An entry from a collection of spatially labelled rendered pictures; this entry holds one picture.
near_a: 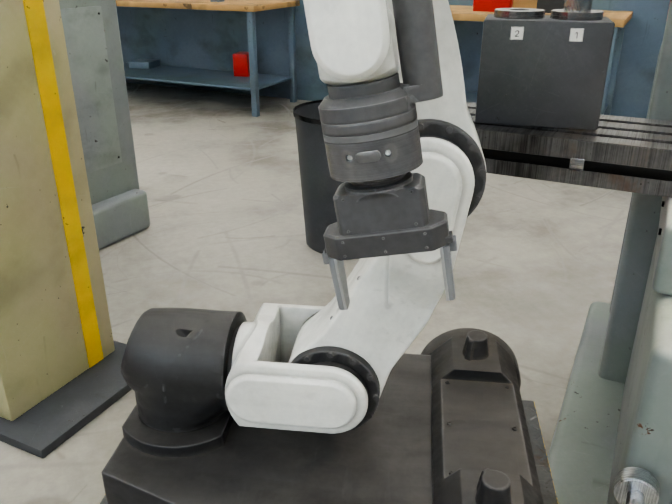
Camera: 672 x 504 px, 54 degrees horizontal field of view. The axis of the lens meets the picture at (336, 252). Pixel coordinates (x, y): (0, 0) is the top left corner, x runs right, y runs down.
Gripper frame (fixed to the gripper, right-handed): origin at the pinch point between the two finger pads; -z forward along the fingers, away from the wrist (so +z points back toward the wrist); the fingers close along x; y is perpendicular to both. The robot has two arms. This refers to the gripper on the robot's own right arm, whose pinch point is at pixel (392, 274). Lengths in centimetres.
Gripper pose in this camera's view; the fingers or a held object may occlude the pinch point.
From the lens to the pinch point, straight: 66.8
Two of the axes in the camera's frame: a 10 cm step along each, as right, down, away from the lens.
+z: -1.7, -9.2, -3.5
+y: 1.5, -3.7, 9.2
